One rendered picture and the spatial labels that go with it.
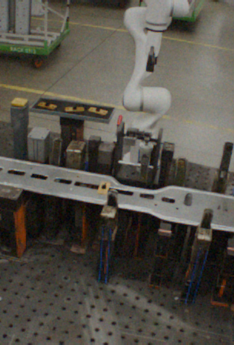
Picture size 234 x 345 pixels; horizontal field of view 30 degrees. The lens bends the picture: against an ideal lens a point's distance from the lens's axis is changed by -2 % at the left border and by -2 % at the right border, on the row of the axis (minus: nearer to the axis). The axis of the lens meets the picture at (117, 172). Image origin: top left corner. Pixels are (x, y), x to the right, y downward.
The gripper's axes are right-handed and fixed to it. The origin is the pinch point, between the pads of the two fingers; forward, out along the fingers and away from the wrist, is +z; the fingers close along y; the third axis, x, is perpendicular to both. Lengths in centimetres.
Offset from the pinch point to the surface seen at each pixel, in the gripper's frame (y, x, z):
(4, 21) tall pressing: -365, -231, 99
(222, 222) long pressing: 33, 37, 45
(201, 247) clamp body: 50, 30, 45
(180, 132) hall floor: -223, 15, 144
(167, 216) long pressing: 35, 16, 45
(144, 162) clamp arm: 12.4, 3.0, 37.7
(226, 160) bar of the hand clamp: 9.9, 36.1, 31.3
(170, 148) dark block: 4.9, 12.5, 33.0
